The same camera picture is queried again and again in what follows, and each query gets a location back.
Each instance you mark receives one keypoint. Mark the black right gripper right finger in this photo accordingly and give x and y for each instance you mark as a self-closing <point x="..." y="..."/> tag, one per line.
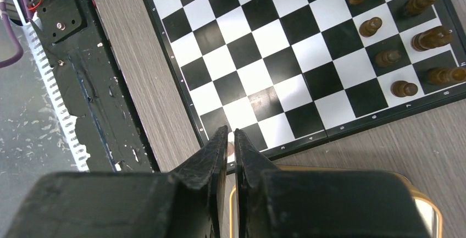
<point x="252" y="170"/>

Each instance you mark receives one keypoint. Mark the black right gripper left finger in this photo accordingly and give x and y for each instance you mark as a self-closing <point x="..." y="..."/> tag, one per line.
<point x="185" y="202"/>

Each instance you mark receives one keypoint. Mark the light wooden rook piece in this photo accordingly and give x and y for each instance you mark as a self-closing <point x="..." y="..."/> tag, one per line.
<point x="231" y="150"/>

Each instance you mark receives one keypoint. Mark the black white chess board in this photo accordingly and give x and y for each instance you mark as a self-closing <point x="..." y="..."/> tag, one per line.
<point x="294" y="74"/>

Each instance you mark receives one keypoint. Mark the gold tin box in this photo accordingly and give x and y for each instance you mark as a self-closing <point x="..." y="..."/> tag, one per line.
<point x="324" y="202"/>

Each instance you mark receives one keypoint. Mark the dark wooden pawn piece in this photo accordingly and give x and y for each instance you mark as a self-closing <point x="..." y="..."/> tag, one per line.
<point x="403" y="88"/>

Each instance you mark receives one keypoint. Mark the dark wooden rook piece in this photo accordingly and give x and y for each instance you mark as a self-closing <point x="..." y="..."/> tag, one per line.
<point x="440" y="75"/>

